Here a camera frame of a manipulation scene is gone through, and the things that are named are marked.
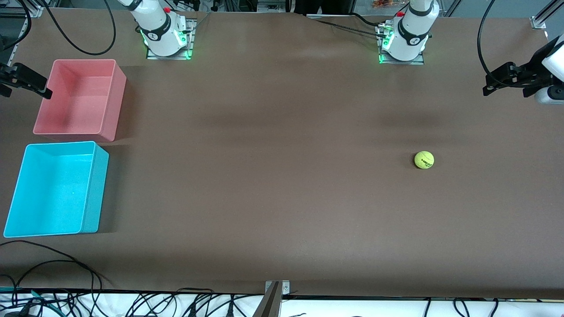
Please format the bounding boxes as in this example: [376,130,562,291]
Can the yellow-green tennis ball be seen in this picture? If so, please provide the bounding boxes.
[414,151,435,170]

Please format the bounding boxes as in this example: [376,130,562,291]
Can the pink plastic bin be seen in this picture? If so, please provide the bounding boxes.
[33,59,127,143]

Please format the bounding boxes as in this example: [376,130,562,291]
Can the blue plastic bin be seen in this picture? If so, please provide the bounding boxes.
[3,141,110,238]

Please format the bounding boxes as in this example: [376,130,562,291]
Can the dark clothed person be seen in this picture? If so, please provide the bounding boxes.
[293,0,351,15]

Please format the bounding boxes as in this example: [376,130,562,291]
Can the grey metal pole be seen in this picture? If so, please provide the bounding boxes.
[252,282,282,317]

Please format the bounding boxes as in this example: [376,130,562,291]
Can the aluminium frame profile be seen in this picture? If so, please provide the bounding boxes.
[0,0,45,19]
[530,0,564,30]

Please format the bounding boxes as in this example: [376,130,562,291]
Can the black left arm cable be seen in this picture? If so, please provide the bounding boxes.
[477,0,516,86]

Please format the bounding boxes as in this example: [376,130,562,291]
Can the metal base plate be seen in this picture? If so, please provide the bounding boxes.
[377,24,426,66]
[145,18,197,61]

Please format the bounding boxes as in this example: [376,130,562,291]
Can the thin black cable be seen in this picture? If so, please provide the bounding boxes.
[0,240,114,287]
[11,260,103,304]

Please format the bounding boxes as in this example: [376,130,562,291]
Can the thin grey cable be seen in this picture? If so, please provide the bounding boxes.
[187,11,213,35]

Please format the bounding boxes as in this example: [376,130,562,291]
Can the teal cable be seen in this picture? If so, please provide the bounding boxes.
[0,287,60,309]

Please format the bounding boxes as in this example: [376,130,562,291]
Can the black cable with plug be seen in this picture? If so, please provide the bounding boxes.
[176,293,208,317]
[220,294,241,317]

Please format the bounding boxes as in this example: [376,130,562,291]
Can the small metal bracket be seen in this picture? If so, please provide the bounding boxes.
[264,280,291,295]

